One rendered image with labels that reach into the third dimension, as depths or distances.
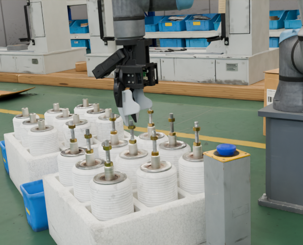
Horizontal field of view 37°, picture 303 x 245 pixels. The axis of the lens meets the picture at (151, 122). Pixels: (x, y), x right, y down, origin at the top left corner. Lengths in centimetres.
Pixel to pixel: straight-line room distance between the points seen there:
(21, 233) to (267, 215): 73
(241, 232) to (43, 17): 348
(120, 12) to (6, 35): 742
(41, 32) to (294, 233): 335
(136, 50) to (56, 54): 325
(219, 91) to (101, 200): 213
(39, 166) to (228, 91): 180
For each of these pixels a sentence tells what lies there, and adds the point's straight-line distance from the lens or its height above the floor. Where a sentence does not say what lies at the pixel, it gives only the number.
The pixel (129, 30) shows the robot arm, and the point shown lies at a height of 57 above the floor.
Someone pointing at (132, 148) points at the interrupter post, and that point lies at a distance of 116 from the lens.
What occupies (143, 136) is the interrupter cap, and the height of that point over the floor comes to 25.
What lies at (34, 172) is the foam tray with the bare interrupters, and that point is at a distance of 148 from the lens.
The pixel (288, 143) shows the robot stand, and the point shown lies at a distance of 138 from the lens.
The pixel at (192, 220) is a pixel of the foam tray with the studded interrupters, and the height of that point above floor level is 13.
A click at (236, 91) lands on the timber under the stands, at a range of 300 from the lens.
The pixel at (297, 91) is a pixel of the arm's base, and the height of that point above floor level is 36.
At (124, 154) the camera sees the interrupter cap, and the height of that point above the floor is 25.
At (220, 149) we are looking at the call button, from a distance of 94.
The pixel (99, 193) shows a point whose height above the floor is 23.
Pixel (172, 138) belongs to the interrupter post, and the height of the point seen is 28.
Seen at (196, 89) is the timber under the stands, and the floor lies 5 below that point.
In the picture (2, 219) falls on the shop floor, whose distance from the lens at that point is 153.
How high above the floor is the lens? 62
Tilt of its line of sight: 14 degrees down
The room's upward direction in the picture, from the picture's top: 4 degrees counter-clockwise
